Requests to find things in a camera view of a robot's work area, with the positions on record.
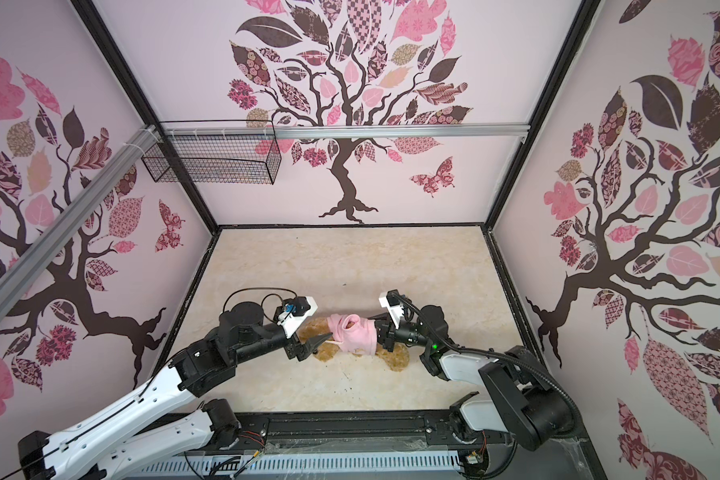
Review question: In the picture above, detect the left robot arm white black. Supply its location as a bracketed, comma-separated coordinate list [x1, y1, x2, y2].
[18, 296, 321, 479]

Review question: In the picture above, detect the black wire basket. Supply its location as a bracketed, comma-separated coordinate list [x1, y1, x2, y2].
[141, 120, 283, 185]

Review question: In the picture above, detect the left camera black cable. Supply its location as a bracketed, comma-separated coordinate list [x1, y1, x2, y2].
[221, 287, 301, 319]

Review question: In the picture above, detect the back aluminium rail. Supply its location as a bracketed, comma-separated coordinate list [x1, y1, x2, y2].
[163, 123, 530, 140]

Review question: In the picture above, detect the brown teddy bear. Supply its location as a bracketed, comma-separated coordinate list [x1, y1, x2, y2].
[296, 316, 410, 372]

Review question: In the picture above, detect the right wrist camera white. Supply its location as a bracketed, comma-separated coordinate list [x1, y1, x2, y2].
[379, 290, 405, 328]

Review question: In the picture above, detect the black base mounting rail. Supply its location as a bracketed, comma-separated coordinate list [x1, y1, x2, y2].
[155, 407, 583, 451]

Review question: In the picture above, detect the left aluminium rail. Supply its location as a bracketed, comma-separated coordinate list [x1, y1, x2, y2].
[0, 125, 158, 322]

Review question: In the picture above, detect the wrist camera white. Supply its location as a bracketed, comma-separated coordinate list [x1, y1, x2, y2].
[276, 296, 318, 338]
[379, 290, 405, 328]

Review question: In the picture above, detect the pink knitted bear sweater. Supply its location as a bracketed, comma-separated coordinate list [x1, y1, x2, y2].
[327, 314, 377, 355]

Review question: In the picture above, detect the white slotted cable duct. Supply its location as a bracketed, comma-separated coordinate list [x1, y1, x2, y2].
[127, 451, 462, 479]

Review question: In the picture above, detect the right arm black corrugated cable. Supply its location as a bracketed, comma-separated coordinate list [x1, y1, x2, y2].
[389, 290, 580, 433]

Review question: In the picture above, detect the aluminium rail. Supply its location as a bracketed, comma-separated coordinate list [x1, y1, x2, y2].
[163, 123, 530, 140]
[0, 125, 158, 322]

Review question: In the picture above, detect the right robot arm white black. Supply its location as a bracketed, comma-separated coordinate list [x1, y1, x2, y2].
[371, 304, 583, 451]

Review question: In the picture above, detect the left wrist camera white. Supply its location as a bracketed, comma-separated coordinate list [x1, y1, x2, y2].
[276, 296, 318, 338]

